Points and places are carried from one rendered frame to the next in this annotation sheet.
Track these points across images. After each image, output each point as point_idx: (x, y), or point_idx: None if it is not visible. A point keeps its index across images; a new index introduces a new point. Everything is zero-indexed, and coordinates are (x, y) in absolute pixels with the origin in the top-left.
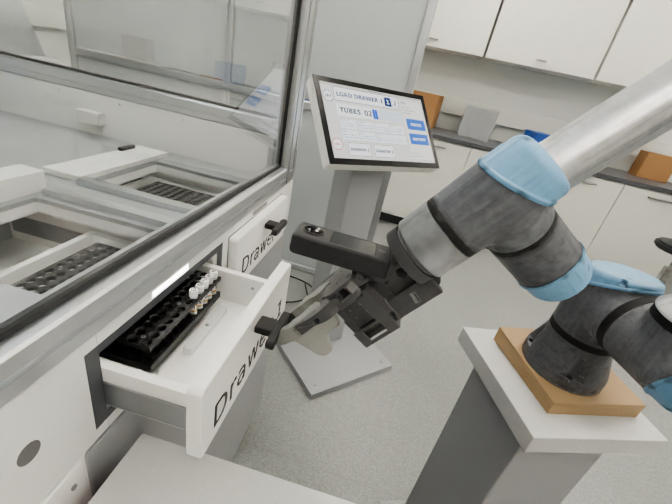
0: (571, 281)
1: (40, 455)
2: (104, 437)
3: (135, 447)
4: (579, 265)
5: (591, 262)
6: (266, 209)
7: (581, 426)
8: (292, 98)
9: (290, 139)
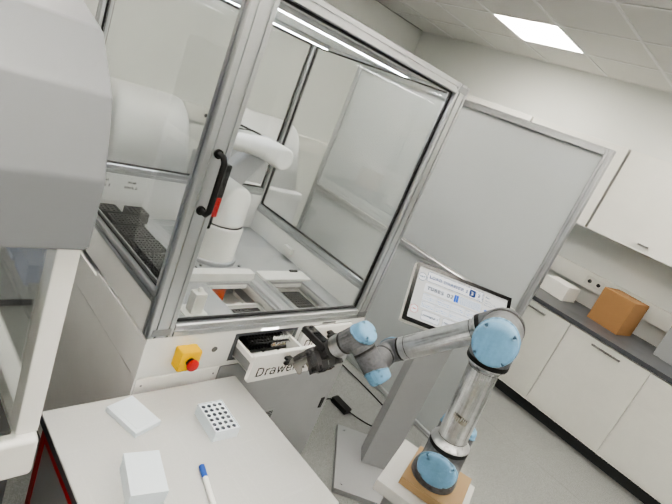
0: (372, 376)
1: (215, 352)
2: (226, 366)
3: (231, 377)
4: (375, 371)
5: None
6: (332, 324)
7: (410, 497)
8: (371, 276)
9: (364, 295)
